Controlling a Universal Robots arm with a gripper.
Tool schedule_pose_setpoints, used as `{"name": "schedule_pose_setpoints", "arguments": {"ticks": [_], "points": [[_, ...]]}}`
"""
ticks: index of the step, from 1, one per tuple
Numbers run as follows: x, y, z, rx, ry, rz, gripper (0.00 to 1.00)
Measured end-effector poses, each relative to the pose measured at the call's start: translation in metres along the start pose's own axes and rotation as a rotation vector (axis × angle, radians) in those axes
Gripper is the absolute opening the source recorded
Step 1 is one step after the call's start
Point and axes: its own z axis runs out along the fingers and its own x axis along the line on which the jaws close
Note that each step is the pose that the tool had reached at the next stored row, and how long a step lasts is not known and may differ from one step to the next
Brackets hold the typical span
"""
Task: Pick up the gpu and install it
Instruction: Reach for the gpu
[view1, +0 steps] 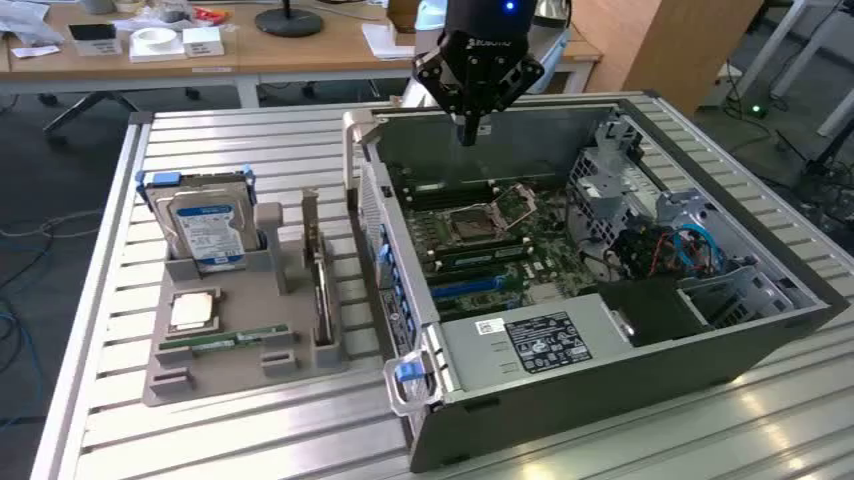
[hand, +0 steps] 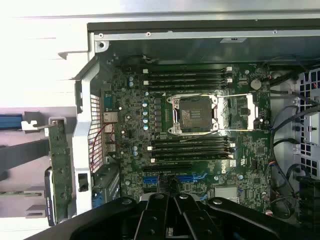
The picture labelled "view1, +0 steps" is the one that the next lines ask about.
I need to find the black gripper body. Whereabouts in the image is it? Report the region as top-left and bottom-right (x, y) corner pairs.
(433, 0), (540, 92)

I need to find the graphics card with metal bracket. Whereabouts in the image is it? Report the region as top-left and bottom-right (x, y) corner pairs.
(299, 187), (339, 351)

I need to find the white paper stack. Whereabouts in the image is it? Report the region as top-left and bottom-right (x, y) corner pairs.
(362, 22), (419, 61)

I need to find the light wooden desk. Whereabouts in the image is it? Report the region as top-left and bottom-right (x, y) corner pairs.
(0, 0), (242, 96)
(237, 0), (606, 109)

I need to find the brown cardboard box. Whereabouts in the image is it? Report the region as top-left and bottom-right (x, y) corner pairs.
(387, 0), (419, 34)

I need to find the black round lamp base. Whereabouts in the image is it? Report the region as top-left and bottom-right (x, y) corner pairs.
(254, 0), (327, 37)

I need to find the silver disk bay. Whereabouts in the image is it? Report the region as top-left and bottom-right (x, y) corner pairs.
(677, 264), (802, 329)
(566, 115), (673, 236)

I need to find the metal socket cover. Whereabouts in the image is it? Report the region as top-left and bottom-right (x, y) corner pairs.
(491, 182), (544, 232)

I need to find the CPU socket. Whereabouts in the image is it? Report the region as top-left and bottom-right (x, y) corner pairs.
(447, 204), (509, 246)

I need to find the white box with red button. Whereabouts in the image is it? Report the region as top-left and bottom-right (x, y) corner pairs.
(710, 74), (734, 109)

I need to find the wooden cabinet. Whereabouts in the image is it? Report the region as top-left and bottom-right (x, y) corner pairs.
(570, 0), (766, 117)

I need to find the white cube box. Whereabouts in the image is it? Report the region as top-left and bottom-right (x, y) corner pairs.
(181, 26), (226, 59)

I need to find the green RAM stick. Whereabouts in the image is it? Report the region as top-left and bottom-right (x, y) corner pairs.
(437, 243), (528, 267)
(162, 324), (294, 351)

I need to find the flat white box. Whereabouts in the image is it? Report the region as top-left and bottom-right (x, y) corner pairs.
(129, 39), (189, 64)

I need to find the white tape roll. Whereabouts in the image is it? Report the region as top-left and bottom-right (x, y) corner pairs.
(131, 27), (179, 51)

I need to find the silver chipset heat sink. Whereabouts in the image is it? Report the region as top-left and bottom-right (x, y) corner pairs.
(525, 284), (568, 305)

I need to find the hard disk with blue caddy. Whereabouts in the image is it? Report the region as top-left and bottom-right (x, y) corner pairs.
(135, 168), (263, 275)

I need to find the white table leg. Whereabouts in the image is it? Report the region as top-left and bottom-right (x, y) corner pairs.
(817, 87), (854, 137)

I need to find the white box with black top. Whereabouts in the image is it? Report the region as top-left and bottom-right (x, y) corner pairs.
(68, 23), (125, 57)

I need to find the black plastic shroud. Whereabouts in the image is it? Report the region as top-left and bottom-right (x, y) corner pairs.
(596, 276), (717, 350)

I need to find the grey parts rack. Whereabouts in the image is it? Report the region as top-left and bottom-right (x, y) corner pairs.
(142, 201), (353, 407)

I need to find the black chair base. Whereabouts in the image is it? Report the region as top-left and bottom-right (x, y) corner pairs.
(40, 89), (142, 147)

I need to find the grey power supply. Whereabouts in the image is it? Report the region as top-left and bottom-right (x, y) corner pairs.
(437, 293), (636, 392)

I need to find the silver CPU chip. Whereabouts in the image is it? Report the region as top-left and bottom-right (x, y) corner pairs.
(170, 293), (219, 331)

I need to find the clear plastic bag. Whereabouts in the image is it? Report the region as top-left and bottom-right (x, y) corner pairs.
(0, 2), (66, 46)

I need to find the grey open PC case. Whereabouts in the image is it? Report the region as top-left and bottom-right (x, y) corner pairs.
(341, 97), (853, 474)

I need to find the black wire bundle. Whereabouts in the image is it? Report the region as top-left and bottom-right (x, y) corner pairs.
(578, 225), (662, 281)

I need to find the red wire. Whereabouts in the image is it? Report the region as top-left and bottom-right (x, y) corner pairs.
(653, 234), (673, 275)

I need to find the blue wire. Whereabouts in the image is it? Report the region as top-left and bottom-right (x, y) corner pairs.
(669, 225), (728, 277)

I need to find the white floor cable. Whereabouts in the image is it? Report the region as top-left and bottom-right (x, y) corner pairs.
(0, 208), (103, 240)

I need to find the blue floor cable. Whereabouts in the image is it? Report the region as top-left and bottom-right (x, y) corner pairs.
(0, 238), (54, 429)

